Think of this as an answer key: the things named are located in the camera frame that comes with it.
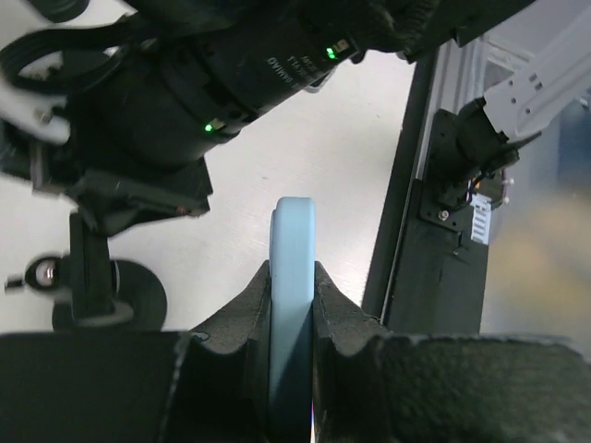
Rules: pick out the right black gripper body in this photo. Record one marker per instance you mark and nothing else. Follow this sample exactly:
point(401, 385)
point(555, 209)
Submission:
point(109, 201)

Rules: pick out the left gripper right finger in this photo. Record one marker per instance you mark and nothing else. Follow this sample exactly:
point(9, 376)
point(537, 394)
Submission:
point(374, 385)

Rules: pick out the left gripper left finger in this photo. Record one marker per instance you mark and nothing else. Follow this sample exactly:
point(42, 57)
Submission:
point(207, 384)

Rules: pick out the blue case smartphone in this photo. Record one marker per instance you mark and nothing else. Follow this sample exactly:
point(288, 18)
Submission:
point(292, 271)

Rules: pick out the black phone stand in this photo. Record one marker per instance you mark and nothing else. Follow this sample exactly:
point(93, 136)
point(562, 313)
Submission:
point(91, 290)

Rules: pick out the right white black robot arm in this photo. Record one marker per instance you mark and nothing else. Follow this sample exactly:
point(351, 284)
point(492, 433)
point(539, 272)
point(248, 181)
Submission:
point(118, 117)

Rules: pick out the left white cable duct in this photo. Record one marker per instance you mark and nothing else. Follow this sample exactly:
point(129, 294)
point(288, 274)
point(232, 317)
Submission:
point(481, 220)

